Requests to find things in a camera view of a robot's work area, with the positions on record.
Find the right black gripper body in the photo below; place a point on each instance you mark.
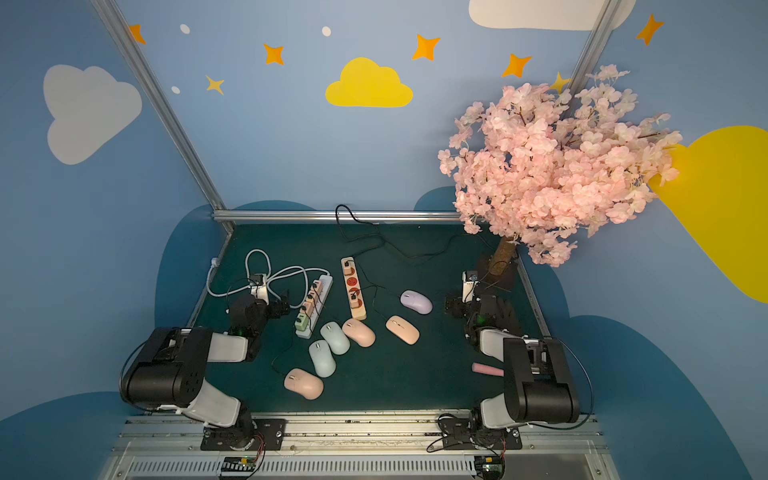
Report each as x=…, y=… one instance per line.
x=459, y=306

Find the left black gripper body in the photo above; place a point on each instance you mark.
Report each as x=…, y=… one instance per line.
x=274, y=306

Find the white power strip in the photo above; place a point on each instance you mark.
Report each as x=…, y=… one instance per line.
x=311, y=309

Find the light blue wireless mouse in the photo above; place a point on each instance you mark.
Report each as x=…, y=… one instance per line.
x=322, y=358

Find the pink wireless mouse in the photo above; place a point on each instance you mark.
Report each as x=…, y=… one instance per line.
x=359, y=332
x=304, y=384

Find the pink wireless mouse front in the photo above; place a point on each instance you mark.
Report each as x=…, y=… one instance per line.
x=304, y=384

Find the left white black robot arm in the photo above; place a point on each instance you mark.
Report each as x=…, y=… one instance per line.
x=168, y=372

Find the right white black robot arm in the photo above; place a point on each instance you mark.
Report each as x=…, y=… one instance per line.
x=538, y=386

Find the pink purple garden rake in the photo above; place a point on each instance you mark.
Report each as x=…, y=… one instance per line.
x=487, y=370

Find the beige wooden power strip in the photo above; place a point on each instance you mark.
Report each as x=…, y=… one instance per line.
x=353, y=289

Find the green circuit board left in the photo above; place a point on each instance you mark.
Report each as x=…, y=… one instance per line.
x=237, y=467

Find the green circuit board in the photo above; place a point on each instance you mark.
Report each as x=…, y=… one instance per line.
x=489, y=467
x=237, y=467

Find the pink cherry blossom tree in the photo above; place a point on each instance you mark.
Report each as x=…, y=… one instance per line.
x=543, y=163

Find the green circuit board right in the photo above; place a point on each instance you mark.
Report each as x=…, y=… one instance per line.
x=489, y=467

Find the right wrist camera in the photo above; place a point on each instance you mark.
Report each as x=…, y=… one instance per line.
x=470, y=280

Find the purple wireless mouse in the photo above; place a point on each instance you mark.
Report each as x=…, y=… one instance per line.
x=416, y=301

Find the peach wireless mouse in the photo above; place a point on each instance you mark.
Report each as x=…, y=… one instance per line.
x=403, y=329

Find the light green wireless mouse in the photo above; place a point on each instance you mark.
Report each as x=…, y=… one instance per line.
x=333, y=334

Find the aluminium back frame bar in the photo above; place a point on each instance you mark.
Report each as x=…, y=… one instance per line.
x=317, y=217

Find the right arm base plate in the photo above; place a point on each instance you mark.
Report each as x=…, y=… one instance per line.
x=461, y=434

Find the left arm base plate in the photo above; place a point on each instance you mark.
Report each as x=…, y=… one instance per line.
x=257, y=434

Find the aluminium front rail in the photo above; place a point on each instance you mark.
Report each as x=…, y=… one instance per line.
x=355, y=445

